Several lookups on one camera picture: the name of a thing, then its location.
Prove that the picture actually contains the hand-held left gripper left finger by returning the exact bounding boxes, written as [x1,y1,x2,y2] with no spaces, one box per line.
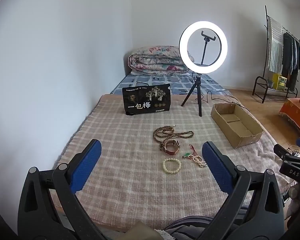
[17,139,108,240]

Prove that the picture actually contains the brown bangle bracelet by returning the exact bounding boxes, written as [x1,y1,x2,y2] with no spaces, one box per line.
[162,140,180,155]

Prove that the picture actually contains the round ring light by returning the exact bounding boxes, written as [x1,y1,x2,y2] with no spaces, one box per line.
[179,21,228,75]

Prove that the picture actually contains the folded floral quilt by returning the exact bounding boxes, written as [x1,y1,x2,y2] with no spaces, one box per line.
[128,46,195,75]

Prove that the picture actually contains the pink plaid blanket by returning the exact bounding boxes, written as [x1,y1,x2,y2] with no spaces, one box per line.
[54,94,298,233]

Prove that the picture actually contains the dark hanging clothes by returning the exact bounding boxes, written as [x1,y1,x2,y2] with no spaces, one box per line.
[281,32,300,92]

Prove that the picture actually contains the cardboard box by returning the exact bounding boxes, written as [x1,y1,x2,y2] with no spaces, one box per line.
[210,103,264,148]

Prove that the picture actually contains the striped hanging cloth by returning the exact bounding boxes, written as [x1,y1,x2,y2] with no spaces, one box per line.
[267,17,284,72]

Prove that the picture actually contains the black phone holder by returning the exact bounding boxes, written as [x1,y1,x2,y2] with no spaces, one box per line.
[201,31,217,65]

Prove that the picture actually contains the black snack bag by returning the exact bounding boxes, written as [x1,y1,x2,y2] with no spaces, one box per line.
[122,84,171,116]

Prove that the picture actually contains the white bead bracelet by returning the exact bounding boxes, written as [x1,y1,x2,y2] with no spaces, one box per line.
[162,158,182,173]

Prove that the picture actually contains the black power cable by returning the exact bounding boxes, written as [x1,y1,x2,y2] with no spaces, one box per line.
[191,71,241,105]

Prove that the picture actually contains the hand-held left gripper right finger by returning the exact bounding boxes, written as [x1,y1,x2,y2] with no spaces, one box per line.
[202,141,285,240]

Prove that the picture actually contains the orange cloth covered table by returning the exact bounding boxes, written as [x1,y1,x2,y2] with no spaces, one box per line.
[279,97,300,143]

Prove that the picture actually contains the brown wooden bead necklace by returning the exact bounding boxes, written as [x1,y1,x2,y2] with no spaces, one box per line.
[153,126,194,150]

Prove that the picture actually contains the black metal clothes rack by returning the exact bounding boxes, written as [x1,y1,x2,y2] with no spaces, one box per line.
[252,5,300,103]

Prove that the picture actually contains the blue patterned bedsheet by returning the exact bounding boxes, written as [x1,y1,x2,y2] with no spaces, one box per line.
[110,73,233,96]

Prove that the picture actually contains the yellow box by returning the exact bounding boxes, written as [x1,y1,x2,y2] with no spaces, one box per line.
[272,74,287,90]

